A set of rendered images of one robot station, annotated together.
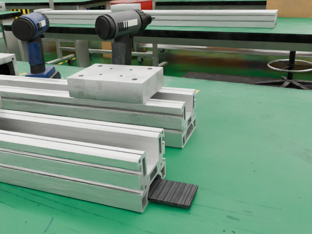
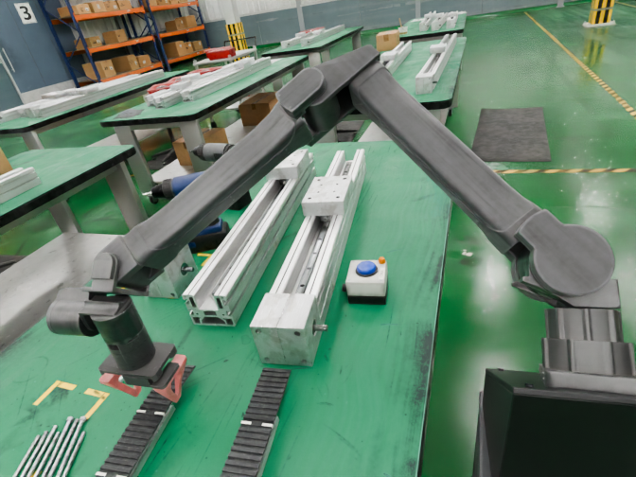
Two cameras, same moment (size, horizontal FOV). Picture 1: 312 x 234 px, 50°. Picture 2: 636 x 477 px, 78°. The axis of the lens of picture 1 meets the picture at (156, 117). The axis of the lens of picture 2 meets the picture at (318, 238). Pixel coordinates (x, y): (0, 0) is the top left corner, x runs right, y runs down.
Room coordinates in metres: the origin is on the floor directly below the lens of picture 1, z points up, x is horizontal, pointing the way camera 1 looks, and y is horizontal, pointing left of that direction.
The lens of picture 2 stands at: (0.69, 1.35, 1.34)
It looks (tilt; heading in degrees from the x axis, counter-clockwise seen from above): 31 degrees down; 265
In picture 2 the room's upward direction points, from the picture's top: 10 degrees counter-clockwise
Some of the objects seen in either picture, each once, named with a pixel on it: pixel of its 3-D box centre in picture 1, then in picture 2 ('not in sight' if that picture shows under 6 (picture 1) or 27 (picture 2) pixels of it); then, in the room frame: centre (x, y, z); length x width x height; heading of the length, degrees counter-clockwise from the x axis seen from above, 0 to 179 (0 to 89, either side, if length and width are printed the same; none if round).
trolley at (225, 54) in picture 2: not in sight; (234, 81); (0.98, -4.73, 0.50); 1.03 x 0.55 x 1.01; 66
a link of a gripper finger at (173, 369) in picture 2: not in sight; (162, 379); (0.95, 0.87, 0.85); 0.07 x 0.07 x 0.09; 67
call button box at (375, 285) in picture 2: not in sight; (363, 281); (0.56, 0.68, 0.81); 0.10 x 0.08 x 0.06; 158
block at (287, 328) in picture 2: not in sight; (294, 328); (0.72, 0.79, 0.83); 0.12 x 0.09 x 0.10; 158
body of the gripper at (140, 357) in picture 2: not in sight; (132, 347); (0.97, 0.86, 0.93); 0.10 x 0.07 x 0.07; 157
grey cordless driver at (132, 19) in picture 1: (132, 53); (218, 174); (0.88, 0.05, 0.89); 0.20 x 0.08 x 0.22; 140
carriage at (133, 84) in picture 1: (117, 87); (288, 167); (0.65, 0.07, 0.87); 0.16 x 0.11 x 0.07; 68
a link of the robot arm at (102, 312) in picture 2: not in sight; (114, 319); (0.97, 0.86, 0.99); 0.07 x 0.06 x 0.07; 158
